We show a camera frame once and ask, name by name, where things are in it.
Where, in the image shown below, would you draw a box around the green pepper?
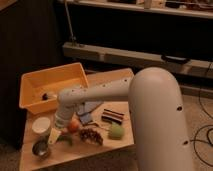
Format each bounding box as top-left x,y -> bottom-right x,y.
57,134 -> 72,146

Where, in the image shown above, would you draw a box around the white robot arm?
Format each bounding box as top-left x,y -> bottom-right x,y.
54,67 -> 195,171

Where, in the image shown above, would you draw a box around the metal cup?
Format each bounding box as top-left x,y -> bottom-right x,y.
32,140 -> 50,157

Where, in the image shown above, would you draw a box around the orange peach fruit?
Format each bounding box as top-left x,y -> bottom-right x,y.
68,119 -> 80,133

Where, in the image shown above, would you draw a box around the bunch of dark grapes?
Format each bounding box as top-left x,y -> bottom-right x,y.
79,128 -> 103,145

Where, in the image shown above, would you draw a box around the blue cloth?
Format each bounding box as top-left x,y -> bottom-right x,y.
77,101 -> 102,125

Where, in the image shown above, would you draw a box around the brush in bin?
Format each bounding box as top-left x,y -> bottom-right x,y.
42,92 -> 57,101

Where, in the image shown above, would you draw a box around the yellow plastic bin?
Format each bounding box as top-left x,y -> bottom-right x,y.
19,63 -> 89,114

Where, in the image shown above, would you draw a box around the striped brown block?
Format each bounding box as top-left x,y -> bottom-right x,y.
101,109 -> 124,124

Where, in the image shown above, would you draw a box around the metal pole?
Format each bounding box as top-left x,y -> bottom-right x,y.
64,0 -> 76,44

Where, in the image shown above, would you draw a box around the black object on shelf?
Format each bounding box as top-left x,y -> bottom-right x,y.
161,55 -> 190,64

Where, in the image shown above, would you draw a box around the wooden shelf rail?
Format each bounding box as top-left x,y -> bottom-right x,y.
62,42 -> 213,79

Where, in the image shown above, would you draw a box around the black cables on floor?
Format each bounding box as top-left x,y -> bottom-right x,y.
187,63 -> 213,168

